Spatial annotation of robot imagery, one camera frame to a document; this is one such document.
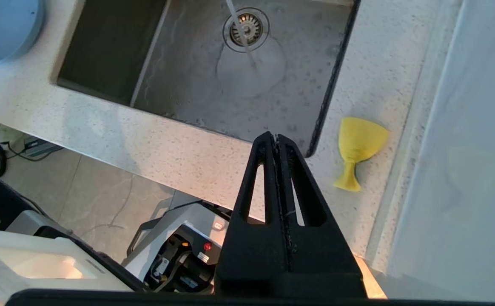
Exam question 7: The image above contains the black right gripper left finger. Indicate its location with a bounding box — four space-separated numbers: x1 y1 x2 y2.
214 131 292 297

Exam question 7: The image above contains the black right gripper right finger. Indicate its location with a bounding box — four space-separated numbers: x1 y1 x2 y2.
277 133 367 298

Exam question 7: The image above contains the yellow fish-shaped sponge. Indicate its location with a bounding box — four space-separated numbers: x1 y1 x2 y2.
333 117 390 193

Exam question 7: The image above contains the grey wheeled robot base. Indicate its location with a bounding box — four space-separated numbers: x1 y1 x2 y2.
122 201 233 295

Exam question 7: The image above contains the stainless steel sink basin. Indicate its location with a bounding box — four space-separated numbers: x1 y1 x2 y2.
56 0 362 158

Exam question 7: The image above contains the wooden cabinet panel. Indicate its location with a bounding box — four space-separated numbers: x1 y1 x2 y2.
355 255 387 299

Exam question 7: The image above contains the running tap water stream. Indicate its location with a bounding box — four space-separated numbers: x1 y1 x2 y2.
225 0 259 71

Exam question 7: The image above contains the round metal drain strainer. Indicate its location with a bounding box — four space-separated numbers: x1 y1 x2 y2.
223 7 270 53

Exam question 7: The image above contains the grey power adapter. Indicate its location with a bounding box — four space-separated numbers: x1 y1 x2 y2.
23 137 63 159

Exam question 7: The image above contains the blue plastic plate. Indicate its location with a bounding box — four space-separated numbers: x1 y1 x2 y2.
0 0 45 65

